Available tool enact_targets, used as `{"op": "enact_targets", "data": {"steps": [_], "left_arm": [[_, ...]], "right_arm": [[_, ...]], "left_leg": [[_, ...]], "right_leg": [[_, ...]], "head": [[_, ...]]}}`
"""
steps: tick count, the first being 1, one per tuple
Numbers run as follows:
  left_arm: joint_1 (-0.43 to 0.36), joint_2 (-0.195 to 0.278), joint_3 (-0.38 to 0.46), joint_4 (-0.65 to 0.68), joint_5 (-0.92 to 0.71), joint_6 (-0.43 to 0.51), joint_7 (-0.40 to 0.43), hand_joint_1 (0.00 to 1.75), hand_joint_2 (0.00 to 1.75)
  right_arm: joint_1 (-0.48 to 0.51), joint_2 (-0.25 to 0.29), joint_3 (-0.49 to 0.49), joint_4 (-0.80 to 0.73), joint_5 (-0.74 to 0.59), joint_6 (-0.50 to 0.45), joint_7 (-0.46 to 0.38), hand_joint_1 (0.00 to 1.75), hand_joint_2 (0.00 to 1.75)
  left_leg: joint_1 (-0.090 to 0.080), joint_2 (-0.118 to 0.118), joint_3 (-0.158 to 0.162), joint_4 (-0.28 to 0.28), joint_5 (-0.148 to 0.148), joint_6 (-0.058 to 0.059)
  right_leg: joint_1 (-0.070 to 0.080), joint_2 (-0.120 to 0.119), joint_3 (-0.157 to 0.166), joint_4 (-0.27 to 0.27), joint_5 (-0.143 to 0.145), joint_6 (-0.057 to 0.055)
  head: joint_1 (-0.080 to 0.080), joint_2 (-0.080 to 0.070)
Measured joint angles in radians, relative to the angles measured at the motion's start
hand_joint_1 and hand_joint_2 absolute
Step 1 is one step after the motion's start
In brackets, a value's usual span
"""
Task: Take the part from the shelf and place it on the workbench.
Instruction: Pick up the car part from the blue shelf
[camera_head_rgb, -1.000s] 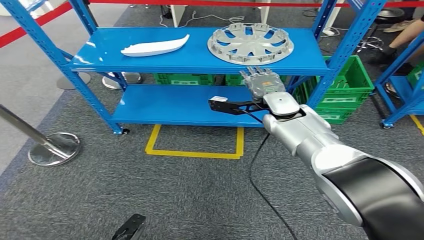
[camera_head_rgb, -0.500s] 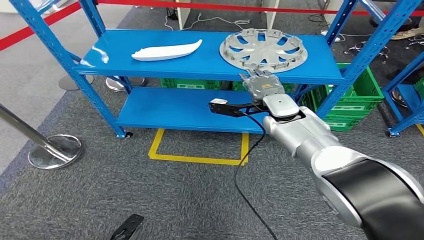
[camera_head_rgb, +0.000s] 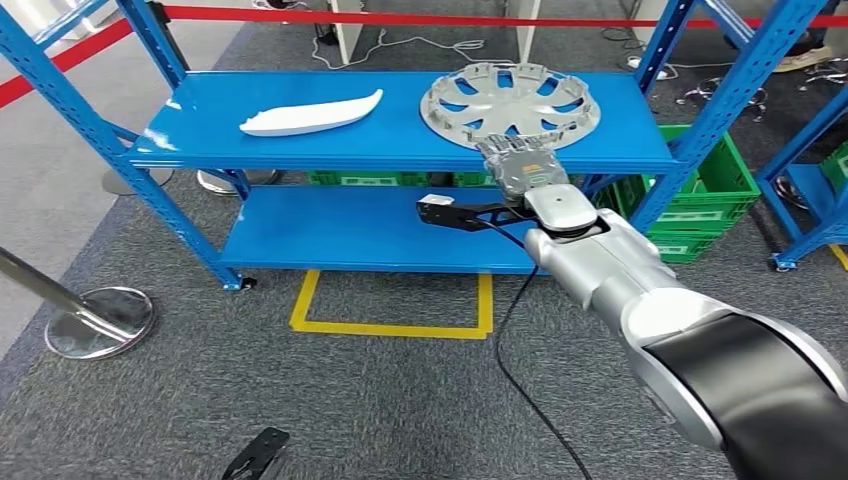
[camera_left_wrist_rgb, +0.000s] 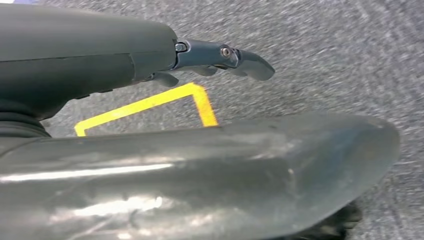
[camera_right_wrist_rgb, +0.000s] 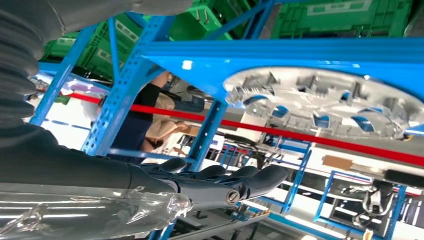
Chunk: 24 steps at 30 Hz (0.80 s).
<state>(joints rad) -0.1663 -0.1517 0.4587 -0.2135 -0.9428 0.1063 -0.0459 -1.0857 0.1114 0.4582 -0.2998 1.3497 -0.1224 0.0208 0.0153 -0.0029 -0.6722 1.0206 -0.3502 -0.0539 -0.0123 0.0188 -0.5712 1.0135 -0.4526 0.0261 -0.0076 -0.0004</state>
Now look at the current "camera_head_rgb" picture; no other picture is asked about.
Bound white curved car part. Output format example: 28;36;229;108
239;88;384;138

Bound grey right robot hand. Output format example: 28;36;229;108
473;132;571;201

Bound red barrier belt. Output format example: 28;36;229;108
162;5;848;30
0;18;134;111

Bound chrome stanchion post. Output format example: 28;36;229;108
0;246;157;361

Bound silver wheel hubcap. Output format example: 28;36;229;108
419;62;602;152

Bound white floor cable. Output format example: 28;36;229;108
311;26;488;71

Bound blue metal shelf rack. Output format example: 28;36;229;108
0;0;833;293
755;86;848;273

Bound chrome chair base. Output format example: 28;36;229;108
675;76;771;125

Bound black camera cable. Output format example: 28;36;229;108
486;221;594;480

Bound person's shoe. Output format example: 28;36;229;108
771;44;831;74

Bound wide white table leg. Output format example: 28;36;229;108
629;0;672;46

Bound chrome round stanchion base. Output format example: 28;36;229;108
197;169;283;197
773;175;811;212

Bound white power strip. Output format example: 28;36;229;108
625;56;670;81

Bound thick black belt post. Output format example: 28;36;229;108
146;0;190;84

